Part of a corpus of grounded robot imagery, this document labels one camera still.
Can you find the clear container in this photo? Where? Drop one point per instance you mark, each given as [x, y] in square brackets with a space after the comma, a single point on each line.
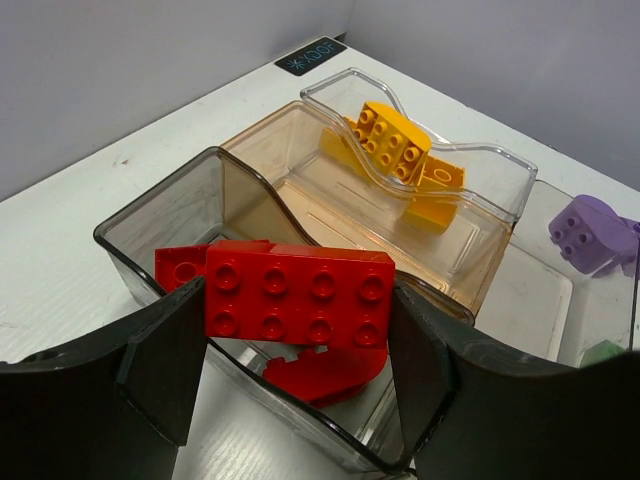
[496, 179]

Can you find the amber container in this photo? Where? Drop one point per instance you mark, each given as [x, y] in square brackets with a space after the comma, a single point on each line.
[339, 208]

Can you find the long clear tray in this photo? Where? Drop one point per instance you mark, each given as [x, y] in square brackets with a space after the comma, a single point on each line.
[540, 304]

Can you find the yellow square lego brick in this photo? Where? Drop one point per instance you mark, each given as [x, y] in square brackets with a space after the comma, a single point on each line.
[438, 185]

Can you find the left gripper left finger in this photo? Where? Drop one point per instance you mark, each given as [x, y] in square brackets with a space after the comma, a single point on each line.
[116, 403]

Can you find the green lego brick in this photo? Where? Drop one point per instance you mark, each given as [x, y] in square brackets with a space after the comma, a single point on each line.
[601, 352]

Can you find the yellow long lego brick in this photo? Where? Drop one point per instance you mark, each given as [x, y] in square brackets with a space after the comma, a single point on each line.
[338, 149]

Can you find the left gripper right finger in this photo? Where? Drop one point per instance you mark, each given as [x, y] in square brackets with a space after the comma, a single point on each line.
[472, 407]

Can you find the red long lego brick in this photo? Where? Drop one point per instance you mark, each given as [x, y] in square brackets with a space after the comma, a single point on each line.
[176, 266]

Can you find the purple small lego brick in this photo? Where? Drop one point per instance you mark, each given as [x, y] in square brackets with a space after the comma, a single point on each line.
[627, 259]

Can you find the yellow rounded lego brick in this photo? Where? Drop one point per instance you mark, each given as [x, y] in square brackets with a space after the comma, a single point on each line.
[395, 144]

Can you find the purple rounded lego brick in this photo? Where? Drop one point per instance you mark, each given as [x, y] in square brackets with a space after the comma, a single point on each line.
[589, 234]

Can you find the right corner label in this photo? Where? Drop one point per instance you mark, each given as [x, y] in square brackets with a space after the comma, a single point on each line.
[310, 56]

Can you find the smoky grey container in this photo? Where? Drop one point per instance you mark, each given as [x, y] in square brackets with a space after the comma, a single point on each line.
[242, 427]

